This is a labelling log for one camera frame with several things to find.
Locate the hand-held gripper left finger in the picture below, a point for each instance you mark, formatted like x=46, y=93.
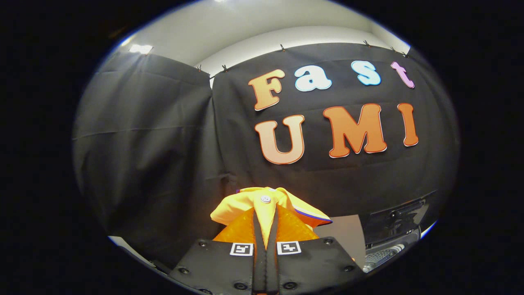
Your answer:
x=221, y=266

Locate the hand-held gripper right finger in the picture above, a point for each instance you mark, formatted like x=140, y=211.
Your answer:
x=311, y=266

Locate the yellow shirt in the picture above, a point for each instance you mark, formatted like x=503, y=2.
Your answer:
x=245, y=205

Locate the dark grey washing machine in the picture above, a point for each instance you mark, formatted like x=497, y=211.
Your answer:
x=385, y=256

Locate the grey cabinet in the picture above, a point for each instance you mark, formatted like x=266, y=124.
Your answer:
x=344, y=239

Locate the black backdrop cloth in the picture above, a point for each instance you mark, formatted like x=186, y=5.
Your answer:
x=163, y=143

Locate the ceiling light strip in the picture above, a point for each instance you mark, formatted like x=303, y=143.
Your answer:
x=140, y=48

